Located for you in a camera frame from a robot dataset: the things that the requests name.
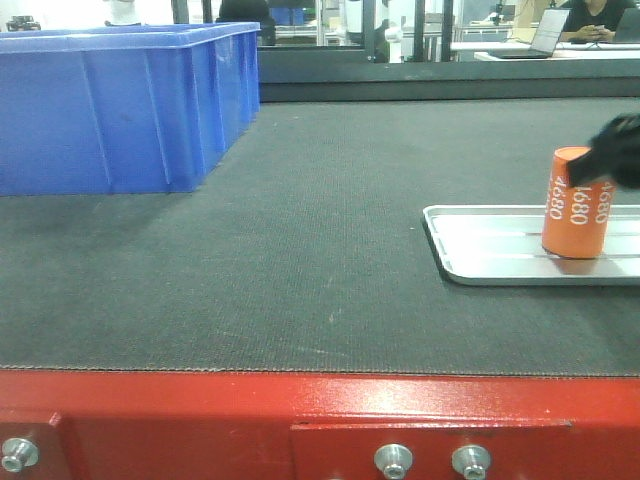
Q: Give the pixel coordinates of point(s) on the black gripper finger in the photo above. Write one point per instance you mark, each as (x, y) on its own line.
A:
(613, 154)

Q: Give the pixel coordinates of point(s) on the orange capacitor with white numbers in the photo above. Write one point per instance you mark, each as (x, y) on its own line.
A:
(576, 218)

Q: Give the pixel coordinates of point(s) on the dark conveyor belt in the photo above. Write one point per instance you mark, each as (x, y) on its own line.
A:
(304, 251)

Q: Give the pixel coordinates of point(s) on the blue crate on conveyor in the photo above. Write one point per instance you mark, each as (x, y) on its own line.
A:
(122, 110)

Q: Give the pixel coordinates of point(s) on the open laptop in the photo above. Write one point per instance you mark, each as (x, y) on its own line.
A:
(544, 40)

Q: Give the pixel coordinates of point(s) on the seated person in black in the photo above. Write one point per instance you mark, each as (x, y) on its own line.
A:
(593, 20)

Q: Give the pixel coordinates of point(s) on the silver metal tray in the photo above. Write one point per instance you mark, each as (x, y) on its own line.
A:
(500, 245)

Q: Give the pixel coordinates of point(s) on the right silver bolt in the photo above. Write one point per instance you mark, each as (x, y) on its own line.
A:
(472, 462)

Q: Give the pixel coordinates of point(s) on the silver bolt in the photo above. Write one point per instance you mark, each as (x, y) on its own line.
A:
(472, 462)
(393, 461)
(18, 454)

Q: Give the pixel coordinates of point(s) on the middle silver bolt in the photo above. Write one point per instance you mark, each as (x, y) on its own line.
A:
(393, 461)

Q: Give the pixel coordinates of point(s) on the left silver bolt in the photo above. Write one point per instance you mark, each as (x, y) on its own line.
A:
(18, 454)

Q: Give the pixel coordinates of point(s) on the red conveyor frame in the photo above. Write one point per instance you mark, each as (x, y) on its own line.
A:
(135, 425)

